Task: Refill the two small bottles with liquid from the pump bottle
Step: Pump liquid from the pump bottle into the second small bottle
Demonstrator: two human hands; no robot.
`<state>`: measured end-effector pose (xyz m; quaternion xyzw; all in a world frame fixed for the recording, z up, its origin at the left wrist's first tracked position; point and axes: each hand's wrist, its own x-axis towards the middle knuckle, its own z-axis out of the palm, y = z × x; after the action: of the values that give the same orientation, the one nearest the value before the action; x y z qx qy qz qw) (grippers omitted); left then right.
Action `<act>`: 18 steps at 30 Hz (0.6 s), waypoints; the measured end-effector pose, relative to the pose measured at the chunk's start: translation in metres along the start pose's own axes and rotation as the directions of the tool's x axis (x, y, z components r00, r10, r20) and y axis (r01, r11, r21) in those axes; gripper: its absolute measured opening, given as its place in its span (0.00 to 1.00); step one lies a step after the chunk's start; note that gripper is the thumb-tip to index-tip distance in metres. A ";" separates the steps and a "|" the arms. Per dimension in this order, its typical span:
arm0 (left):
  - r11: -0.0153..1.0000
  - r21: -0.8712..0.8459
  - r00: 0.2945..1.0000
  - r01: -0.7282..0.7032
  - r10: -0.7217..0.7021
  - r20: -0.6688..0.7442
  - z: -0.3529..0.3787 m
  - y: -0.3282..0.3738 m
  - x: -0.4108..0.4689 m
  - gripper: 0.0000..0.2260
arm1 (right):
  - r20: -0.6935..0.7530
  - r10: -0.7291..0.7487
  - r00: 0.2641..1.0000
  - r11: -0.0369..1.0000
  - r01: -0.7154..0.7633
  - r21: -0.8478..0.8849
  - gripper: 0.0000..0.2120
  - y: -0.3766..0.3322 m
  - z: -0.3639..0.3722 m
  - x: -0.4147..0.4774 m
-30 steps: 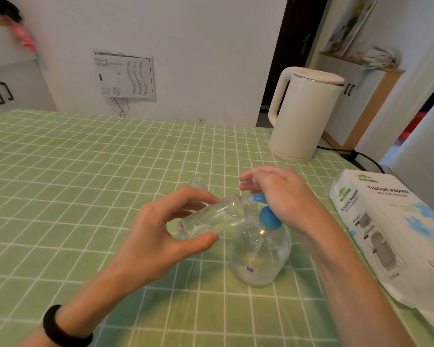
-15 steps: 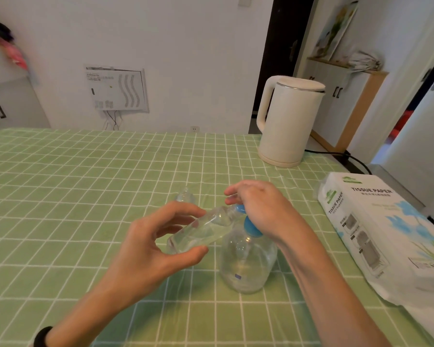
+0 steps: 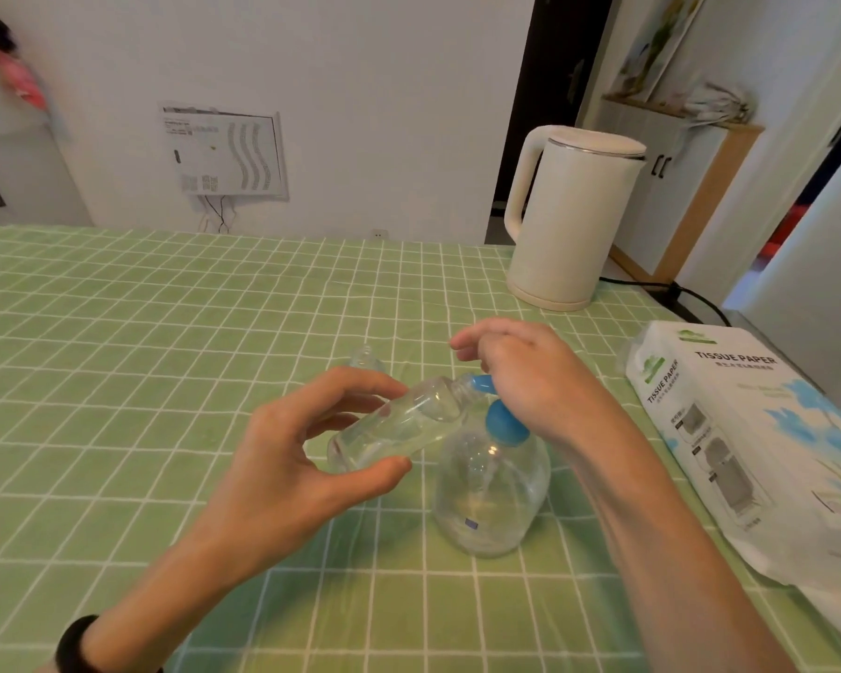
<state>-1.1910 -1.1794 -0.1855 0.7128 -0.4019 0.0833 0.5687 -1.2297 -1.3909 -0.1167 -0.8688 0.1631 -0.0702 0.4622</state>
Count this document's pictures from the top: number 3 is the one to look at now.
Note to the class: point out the person's left hand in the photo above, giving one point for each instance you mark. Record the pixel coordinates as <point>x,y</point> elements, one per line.
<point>273,490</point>

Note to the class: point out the person's right hand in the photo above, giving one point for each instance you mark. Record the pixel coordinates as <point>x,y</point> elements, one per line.
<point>554,388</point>

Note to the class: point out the large clear bottle blue pump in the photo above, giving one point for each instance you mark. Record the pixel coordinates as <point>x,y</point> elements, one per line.
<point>490,497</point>

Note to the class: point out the small clear plastic bottle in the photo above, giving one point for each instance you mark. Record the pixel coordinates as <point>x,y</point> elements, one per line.
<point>368,358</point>
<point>399,427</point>

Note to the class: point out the person's right forearm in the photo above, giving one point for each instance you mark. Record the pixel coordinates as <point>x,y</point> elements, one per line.
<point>687,574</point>

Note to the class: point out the person's left forearm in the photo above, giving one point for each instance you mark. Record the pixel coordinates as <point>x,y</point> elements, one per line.
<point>147,616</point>

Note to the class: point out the cream electric kettle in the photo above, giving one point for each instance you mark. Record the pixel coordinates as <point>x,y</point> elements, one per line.
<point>571,220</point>

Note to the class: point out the green checked tablecloth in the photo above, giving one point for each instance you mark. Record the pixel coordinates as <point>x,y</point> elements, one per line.
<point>112,427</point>

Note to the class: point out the white tissue paper pack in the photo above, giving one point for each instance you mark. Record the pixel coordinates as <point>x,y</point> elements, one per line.
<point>729,434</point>

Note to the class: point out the white door wooden side cabinet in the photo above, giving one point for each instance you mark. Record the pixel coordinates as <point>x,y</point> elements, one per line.
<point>662,203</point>

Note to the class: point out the black wrist band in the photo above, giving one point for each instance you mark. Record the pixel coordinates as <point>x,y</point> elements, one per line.
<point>70,648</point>

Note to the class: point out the red object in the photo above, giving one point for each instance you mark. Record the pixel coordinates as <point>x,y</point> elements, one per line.
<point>781,234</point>

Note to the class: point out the crumpled grey paper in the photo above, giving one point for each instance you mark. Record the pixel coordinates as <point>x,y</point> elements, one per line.
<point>718,105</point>

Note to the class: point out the leaning framed picture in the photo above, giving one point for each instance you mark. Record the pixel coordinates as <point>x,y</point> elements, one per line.
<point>659,45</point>

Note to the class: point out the wooden top white cabinet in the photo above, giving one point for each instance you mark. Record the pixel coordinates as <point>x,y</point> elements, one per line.
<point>21,175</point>

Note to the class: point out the pink hanging item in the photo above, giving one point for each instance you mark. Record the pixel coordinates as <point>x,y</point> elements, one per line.
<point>24,80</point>

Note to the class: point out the white wall socket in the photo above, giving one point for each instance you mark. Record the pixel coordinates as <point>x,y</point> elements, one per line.
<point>379,234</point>

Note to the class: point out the white wall panel cover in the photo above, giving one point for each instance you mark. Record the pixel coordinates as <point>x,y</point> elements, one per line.
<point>224,150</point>

